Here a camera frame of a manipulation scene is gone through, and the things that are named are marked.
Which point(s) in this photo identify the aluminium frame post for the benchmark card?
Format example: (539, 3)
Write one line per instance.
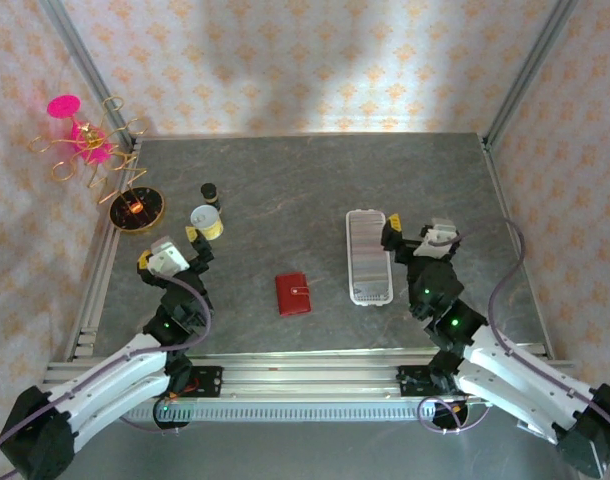
(85, 65)
(532, 65)

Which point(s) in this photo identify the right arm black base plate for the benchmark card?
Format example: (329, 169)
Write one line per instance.
(410, 380)

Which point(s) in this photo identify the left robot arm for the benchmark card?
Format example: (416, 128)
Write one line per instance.
(100, 385)

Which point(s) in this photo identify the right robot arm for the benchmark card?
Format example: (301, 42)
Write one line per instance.
(525, 385)

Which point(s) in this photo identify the pink disc decoration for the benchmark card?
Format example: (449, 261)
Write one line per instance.
(64, 106)

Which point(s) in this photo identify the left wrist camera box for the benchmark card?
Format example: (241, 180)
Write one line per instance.
(167, 257)

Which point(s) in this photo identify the aluminium mounting rail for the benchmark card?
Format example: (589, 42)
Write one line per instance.
(310, 375)

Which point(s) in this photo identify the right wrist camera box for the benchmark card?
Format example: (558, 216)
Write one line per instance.
(439, 235)

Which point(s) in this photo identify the stack of plastic cards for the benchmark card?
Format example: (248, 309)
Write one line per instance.
(369, 250)

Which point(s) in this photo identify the white slotted plastic tray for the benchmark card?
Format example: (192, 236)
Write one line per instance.
(370, 300)

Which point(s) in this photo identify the small black bottle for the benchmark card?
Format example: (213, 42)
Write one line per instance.
(210, 192)

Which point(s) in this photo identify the gold tin can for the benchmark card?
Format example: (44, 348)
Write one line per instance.
(207, 220)

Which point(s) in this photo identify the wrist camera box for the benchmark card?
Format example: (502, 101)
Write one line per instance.
(439, 235)
(167, 257)

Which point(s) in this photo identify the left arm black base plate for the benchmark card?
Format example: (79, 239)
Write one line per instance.
(207, 380)

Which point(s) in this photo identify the red leather card holder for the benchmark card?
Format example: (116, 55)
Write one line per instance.
(292, 295)

